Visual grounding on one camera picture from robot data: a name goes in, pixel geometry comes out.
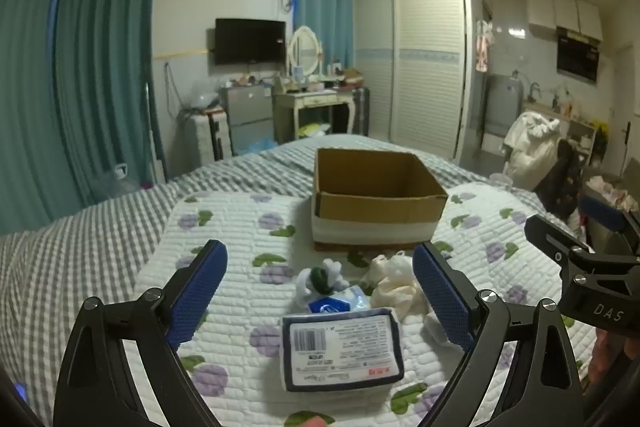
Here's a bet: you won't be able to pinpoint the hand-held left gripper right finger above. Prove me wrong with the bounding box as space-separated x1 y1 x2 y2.
411 241 586 427

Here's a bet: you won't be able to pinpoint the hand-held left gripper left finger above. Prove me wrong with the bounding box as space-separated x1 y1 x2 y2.
52 239 229 427

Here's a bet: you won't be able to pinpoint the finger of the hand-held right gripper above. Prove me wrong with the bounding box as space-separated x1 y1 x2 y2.
524 214 596 266
579 195 640 259

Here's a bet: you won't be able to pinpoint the cream cloth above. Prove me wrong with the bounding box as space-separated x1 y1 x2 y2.
360 251 451 344

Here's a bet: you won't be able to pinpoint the cardboard box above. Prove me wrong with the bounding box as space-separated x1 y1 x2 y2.
311 148 449 252

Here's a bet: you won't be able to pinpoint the small blue wipes packet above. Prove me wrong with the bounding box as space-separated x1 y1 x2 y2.
308 284 372 314

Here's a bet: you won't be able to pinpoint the white blue tissue pack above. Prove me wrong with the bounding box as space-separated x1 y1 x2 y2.
280 308 406 394

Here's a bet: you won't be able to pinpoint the white green sock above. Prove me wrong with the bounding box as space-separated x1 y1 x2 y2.
295 258 349 308

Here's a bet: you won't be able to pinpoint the person's right hand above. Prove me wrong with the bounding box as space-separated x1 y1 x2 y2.
589 327 640 389

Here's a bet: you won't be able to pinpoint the black garment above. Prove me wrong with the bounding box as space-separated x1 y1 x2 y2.
532 139 587 224

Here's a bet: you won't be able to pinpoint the white floral quilt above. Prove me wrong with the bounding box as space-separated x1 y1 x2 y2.
134 182 601 427

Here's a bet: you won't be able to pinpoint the white fluffy coat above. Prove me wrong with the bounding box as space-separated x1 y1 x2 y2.
502 109 562 194

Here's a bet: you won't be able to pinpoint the grey washing machine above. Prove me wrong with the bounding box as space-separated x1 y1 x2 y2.
486 74 524 136

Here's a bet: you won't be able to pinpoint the white ribbed suitcase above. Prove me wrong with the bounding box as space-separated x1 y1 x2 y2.
186 109 234 166

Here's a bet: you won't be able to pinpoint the grey mini fridge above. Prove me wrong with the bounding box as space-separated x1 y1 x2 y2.
220 84 276 156

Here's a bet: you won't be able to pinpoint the clear plastic bag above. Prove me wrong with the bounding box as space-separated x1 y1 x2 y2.
187 79 222 110

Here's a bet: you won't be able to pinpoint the pink hanging cloth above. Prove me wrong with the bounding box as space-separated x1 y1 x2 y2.
475 20 494 73

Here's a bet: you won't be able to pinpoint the white sliding wardrobe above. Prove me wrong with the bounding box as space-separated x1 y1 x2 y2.
352 0 477 160

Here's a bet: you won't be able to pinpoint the cream dressing table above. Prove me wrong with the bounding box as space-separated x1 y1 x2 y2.
272 87 354 144

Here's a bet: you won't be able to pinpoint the teal window curtain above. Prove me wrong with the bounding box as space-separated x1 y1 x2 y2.
52 0 169 208
0 0 66 238

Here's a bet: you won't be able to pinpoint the white oval vanity mirror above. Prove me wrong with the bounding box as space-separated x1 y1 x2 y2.
287 25 325 78

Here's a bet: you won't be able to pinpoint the blue narrow curtain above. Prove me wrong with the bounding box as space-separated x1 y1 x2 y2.
292 0 357 75

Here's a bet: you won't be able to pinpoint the white wall cabinets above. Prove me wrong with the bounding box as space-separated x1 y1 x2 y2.
524 0 604 42

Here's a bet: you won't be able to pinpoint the black wall television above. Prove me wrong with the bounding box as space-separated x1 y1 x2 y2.
215 18 287 67

